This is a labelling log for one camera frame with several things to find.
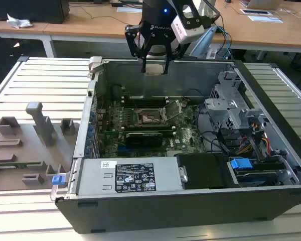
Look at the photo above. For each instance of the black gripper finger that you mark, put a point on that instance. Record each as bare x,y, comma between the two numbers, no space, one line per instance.
168,54
134,40

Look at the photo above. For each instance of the silver topped CPU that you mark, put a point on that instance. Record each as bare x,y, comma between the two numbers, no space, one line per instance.
154,69

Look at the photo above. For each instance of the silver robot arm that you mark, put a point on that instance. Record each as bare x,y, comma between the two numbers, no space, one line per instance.
207,8

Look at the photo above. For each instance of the black RAM slot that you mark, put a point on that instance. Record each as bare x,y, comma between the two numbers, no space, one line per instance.
140,98
174,128
169,135
145,126
140,103

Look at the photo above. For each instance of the CPU socket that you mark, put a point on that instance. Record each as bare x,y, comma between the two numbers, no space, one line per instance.
149,116

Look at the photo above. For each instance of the blue expansion slot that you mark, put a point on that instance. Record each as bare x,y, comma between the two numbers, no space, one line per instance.
124,150

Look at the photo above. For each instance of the white paper sheet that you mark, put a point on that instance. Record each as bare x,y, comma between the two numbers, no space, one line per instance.
264,19
129,9

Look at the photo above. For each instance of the pale blue teach pendant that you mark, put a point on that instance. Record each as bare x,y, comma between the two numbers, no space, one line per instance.
203,42

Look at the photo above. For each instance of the black power adapter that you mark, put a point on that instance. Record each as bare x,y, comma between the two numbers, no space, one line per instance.
116,4

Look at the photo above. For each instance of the round coin battery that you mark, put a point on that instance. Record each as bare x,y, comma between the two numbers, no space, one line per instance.
185,103

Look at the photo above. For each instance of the wooden desk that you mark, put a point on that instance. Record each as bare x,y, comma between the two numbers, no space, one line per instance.
266,32
77,25

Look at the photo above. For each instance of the metal drive cage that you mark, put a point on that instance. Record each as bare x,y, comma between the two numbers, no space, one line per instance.
223,108

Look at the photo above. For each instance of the green motherboard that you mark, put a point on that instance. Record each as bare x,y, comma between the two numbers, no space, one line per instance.
185,135

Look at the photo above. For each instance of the black graphics card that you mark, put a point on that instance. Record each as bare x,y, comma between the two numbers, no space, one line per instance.
143,140

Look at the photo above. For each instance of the white framed tablet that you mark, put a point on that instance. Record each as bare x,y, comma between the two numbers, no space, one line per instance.
256,11

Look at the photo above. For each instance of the silver chipset heatsink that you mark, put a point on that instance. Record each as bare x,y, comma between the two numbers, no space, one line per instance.
174,153

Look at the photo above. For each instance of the silver laptop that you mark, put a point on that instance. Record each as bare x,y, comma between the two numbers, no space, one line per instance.
264,3

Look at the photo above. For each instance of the black computer tower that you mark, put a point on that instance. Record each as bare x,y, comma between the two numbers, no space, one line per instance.
27,10

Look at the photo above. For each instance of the crumpled white paper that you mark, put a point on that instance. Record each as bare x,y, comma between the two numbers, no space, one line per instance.
18,22

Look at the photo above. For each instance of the black plastic shroud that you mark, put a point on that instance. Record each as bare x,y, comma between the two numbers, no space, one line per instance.
203,170

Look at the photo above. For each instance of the hard disk in blue carrier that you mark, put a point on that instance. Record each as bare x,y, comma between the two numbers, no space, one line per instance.
240,164

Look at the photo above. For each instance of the grey power supply unit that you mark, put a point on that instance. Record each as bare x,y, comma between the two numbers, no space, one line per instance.
95,175

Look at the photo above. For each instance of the grey parts rack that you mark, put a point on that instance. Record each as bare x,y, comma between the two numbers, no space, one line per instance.
27,155

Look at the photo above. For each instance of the black grey PC case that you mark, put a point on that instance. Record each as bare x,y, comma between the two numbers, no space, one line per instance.
165,213

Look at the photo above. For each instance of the blue case latch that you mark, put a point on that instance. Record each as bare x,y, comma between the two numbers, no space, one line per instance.
58,180

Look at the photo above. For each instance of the green RAM stick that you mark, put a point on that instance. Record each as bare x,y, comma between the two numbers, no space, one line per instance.
15,165

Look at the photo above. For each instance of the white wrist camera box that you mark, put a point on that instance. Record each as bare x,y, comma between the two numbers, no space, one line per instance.
188,30

